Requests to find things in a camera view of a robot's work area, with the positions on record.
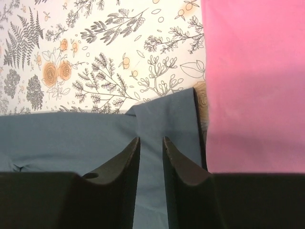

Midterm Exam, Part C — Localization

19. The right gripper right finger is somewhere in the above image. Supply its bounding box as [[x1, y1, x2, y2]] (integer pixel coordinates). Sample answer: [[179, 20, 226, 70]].
[[163, 137, 305, 229]]

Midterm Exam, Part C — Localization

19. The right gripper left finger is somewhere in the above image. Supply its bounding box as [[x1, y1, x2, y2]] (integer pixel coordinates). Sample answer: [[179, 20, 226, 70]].
[[0, 137, 140, 229]]

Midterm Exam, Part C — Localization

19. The blue-grey t-shirt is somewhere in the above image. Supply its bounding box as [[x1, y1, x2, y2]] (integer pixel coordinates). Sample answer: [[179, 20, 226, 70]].
[[0, 88, 202, 229]]

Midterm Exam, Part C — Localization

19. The floral table mat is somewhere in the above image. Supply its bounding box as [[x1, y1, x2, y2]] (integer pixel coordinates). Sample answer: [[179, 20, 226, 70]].
[[0, 0, 208, 130]]

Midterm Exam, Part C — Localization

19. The folded pink t-shirt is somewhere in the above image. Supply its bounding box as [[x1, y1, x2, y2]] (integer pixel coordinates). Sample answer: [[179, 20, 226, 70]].
[[202, 0, 305, 173]]

